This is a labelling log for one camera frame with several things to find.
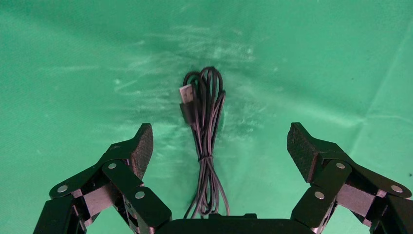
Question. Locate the green tablecloth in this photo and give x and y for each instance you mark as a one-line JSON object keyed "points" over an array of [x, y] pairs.
{"points": [[80, 64]]}

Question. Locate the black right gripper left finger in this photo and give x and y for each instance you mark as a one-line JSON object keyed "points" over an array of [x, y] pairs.
{"points": [[124, 181]]}

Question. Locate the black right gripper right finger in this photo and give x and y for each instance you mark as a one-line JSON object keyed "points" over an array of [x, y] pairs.
{"points": [[332, 177]]}

